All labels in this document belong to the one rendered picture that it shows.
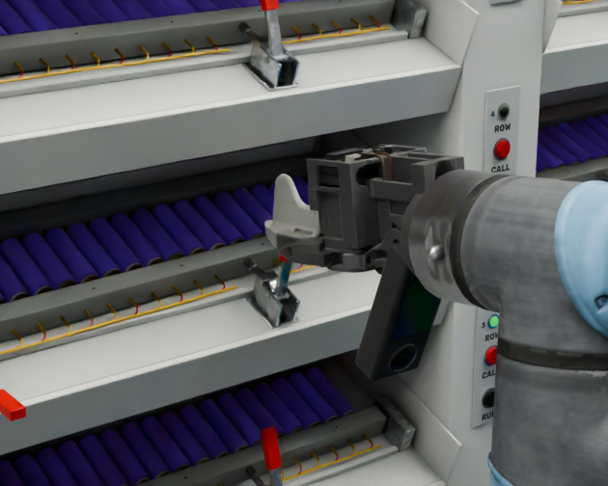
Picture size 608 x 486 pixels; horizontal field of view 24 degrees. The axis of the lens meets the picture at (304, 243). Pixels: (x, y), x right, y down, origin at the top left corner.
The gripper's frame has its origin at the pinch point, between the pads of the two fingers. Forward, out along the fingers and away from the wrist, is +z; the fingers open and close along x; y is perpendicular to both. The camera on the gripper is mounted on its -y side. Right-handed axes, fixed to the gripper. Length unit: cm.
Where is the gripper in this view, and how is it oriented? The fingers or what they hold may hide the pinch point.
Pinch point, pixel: (286, 232)
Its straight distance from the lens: 112.1
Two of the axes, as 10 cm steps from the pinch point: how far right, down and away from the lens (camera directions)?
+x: -8.1, 2.0, -5.6
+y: -0.9, -9.7, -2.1
